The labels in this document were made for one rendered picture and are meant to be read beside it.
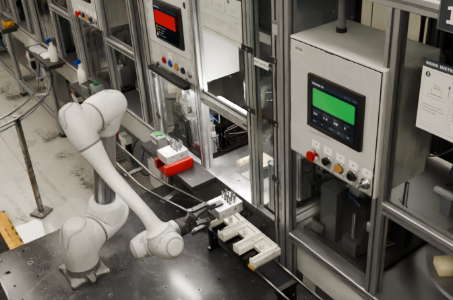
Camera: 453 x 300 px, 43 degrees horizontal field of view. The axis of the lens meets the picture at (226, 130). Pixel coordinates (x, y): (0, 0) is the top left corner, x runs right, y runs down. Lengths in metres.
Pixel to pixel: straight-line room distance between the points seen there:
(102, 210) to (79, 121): 0.56
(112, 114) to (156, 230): 0.50
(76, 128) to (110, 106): 0.18
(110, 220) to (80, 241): 0.19
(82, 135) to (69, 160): 2.72
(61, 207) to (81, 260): 1.82
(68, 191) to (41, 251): 1.67
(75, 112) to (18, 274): 0.94
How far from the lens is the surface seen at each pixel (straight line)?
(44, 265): 2.86
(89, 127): 2.26
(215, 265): 2.67
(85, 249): 2.61
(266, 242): 2.48
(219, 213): 2.47
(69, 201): 4.45
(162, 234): 2.20
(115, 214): 2.68
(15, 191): 4.74
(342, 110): 1.86
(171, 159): 2.84
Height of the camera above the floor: 2.48
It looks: 29 degrees down
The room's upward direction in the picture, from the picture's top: 4 degrees counter-clockwise
